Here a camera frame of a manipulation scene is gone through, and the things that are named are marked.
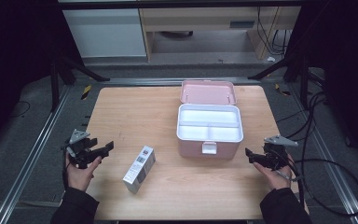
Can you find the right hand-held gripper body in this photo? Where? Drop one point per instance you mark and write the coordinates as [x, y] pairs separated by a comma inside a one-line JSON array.
[[276, 154]]

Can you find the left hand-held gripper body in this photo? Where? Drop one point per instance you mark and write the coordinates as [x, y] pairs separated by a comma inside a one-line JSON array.
[[80, 152]]

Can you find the person's right hand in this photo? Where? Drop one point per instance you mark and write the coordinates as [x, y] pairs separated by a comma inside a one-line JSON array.
[[276, 179]]

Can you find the person's left hand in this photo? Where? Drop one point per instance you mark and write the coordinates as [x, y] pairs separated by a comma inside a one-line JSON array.
[[80, 177]]

